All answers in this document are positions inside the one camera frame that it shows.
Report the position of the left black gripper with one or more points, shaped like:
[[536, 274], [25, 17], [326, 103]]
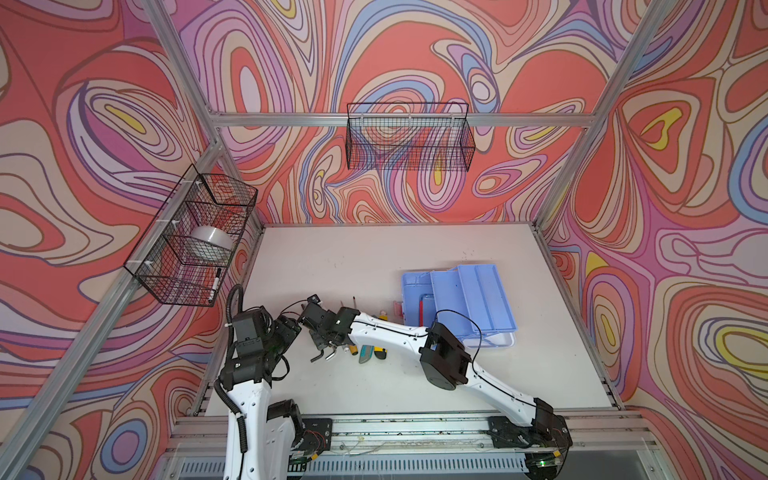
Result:
[[284, 329]]

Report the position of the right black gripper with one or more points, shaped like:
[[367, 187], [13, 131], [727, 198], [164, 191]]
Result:
[[319, 342]]

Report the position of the yellow black utility knife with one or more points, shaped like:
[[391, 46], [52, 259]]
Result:
[[379, 352]]

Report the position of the white blue plastic tool box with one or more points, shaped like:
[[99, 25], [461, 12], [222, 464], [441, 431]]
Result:
[[469, 300]]

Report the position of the red handled pliers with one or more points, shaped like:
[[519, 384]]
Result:
[[421, 311]]

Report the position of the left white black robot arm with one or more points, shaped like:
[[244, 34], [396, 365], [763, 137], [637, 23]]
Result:
[[260, 433]]

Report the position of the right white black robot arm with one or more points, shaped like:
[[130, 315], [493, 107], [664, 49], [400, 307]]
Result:
[[524, 421]]

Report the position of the black marker pen in basket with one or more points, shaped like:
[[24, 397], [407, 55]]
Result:
[[215, 285]]

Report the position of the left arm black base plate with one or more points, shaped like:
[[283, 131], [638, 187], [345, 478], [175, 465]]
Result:
[[312, 436]]

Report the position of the grey duct tape roll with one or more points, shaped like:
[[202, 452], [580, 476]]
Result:
[[213, 236]]

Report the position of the black wire basket left wall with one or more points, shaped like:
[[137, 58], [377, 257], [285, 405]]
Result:
[[173, 267]]

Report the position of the black wire basket wall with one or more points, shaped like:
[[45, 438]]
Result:
[[173, 267], [409, 136]]

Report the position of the aluminium mounting rail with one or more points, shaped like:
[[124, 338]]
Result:
[[436, 432]]

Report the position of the black wire basket back wall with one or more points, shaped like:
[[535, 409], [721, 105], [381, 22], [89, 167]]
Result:
[[409, 136]]

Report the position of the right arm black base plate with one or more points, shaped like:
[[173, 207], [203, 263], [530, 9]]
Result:
[[551, 432]]

